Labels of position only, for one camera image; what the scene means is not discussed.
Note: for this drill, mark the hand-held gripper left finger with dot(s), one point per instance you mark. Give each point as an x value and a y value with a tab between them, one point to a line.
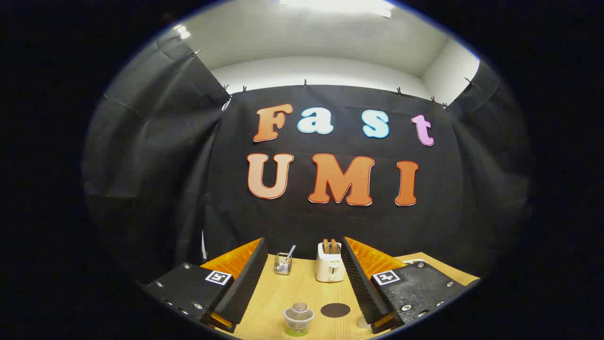
243	288

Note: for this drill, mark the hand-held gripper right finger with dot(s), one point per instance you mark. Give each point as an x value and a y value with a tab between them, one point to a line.
363	288

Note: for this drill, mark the dark brown round coaster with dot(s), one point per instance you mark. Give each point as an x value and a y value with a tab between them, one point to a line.
335	310

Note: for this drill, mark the white green label juice bottle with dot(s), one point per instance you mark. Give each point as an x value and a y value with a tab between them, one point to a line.
298	321

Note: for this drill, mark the wooden table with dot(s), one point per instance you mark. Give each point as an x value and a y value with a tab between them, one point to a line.
278	302

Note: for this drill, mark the cream white toaster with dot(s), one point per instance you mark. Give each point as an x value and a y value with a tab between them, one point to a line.
329	269

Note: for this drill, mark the clear glass straw holder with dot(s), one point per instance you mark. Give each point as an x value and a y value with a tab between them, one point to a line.
282	265

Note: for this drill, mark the brown bread slice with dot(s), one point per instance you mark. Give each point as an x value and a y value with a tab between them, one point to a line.
334	245
325	246

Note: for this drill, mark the striped drinking straw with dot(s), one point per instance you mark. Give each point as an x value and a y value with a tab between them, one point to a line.
290	251

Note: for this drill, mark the black backdrop cloth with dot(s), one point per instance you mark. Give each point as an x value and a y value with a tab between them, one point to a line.
330	222

